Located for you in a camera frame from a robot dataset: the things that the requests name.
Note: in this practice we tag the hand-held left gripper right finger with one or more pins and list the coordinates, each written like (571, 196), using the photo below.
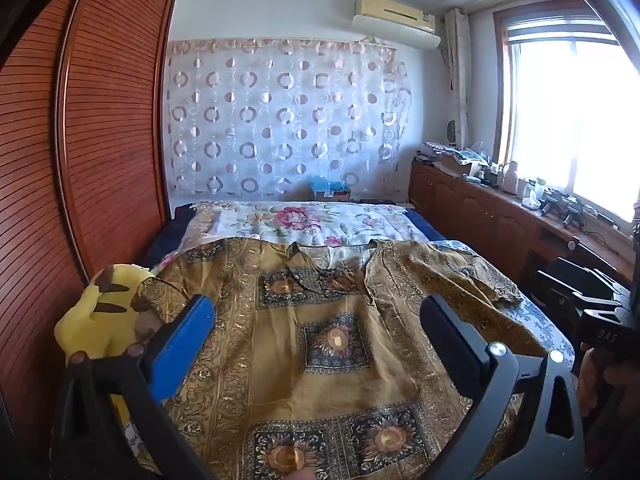
(450, 325)

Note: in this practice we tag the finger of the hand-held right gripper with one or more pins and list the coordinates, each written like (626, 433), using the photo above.
(590, 272)
(570, 292)

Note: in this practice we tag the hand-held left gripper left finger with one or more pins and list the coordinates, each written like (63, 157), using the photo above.
(185, 345)

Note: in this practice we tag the golden patterned shirt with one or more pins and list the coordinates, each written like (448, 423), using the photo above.
(300, 390)

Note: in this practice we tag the person's right hand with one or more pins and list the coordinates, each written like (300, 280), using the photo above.
(600, 390)

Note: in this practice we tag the yellow plush toy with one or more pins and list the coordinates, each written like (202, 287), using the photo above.
(85, 325)

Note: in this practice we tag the wooden sideboard cabinet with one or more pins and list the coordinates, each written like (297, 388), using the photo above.
(475, 215)

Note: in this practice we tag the white pink bottle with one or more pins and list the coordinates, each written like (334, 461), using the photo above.
(510, 180)

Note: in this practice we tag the open cardboard box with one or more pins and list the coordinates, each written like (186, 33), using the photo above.
(462, 162)

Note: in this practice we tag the wood-framed window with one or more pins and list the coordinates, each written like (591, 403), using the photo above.
(575, 110)

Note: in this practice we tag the pink floral blanket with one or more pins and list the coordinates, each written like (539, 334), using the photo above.
(300, 220)

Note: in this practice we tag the small cardboard box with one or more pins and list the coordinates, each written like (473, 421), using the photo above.
(330, 192)

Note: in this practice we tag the patterned window curtain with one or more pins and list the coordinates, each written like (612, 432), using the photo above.
(457, 75)

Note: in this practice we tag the circle-patterned sheer curtain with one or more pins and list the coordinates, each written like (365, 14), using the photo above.
(280, 120)

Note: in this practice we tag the wooden louvered wardrobe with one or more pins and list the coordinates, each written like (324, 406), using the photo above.
(110, 110)

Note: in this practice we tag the grey roller blind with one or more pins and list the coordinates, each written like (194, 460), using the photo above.
(555, 27)

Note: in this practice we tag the wall air conditioner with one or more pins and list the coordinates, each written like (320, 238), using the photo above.
(395, 25)

